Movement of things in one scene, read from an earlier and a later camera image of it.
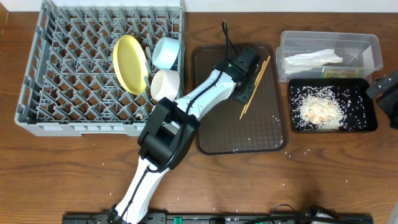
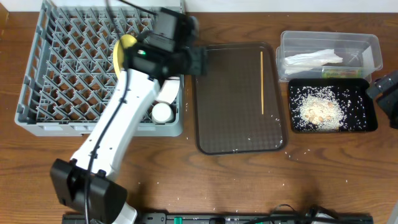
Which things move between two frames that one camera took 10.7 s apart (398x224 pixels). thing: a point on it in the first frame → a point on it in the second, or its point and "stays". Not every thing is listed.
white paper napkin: (313, 58) stays
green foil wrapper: (342, 73) stays
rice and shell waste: (324, 109) stays
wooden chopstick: (257, 85) → (261, 56)
